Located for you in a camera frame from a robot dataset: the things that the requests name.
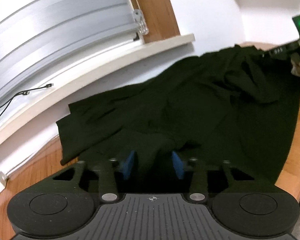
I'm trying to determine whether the white window sill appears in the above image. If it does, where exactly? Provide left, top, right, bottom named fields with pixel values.
left=0, top=34, right=196, bottom=153

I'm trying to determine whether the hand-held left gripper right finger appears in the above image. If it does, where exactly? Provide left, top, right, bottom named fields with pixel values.
left=171, top=151, right=253, bottom=203

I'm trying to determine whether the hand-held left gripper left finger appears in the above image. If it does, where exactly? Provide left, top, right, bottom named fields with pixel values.
left=52, top=150, right=137, bottom=203

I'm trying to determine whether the wooden window frame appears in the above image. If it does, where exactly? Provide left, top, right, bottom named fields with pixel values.
left=124, top=0, right=180, bottom=43

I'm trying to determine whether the black cable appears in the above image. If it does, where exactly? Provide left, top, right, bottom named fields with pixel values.
left=0, top=83, right=54, bottom=124

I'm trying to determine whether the clear blind cord weight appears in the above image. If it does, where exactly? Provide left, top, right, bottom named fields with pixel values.
left=133, top=9, right=149, bottom=35

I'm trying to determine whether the white window blind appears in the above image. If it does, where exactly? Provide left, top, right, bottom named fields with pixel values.
left=0, top=0, right=143, bottom=130

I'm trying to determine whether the black garment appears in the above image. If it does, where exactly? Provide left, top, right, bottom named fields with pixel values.
left=56, top=44, right=300, bottom=184

